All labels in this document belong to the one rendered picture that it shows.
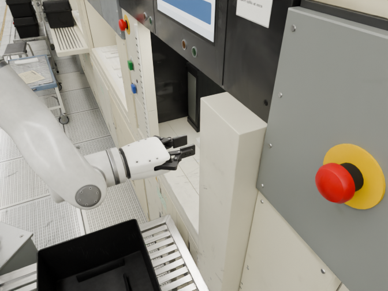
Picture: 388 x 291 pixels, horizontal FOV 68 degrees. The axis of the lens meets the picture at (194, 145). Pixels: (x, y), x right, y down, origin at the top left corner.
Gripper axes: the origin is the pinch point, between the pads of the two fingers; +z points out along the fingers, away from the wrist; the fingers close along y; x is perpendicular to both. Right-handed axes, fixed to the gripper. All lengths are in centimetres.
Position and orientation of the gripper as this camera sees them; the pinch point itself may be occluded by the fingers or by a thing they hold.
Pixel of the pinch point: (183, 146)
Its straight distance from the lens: 72.1
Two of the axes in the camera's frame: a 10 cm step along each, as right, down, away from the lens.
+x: 0.0, -8.0, -6.0
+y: 4.4, 5.4, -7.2
